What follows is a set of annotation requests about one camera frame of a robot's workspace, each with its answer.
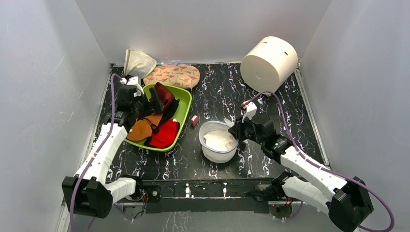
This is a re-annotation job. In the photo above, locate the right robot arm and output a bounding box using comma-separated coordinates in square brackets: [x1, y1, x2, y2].
[228, 115, 374, 232]

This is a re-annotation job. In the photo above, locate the beige mesh laundry bag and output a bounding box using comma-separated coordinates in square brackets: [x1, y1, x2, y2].
[124, 49, 157, 78]

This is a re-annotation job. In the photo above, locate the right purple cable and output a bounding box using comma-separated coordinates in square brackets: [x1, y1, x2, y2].
[245, 91, 395, 232]

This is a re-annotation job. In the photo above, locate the large white cylinder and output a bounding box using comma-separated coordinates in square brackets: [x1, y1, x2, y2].
[240, 36, 298, 92]

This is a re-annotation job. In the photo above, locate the white mesh laundry bag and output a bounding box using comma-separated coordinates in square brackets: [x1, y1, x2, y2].
[199, 119, 238, 163]

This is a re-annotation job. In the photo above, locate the small pink block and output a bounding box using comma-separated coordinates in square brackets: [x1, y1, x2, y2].
[190, 115, 199, 127]

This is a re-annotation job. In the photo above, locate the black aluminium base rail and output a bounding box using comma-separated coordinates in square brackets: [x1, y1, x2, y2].
[62, 177, 351, 221]

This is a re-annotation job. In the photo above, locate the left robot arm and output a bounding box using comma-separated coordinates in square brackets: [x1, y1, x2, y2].
[62, 85, 164, 218]

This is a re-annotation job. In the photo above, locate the floral pink laundry bag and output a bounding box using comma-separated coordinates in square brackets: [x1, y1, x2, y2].
[143, 64, 200, 89]

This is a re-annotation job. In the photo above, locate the black bra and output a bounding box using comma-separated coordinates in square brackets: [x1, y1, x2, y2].
[158, 99, 180, 126]

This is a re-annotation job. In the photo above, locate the dark red bra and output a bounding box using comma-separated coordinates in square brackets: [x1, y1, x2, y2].
[154, 82, 175, 112]

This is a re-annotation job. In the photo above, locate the orange bra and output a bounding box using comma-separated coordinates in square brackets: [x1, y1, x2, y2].
[127, 114, 163, 142]

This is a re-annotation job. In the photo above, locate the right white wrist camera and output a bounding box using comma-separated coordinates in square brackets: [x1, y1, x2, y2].
[241, 101, 257, 122]

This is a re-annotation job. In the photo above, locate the green plastic basin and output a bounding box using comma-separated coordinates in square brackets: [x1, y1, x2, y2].
[125, 85, 192, 152]

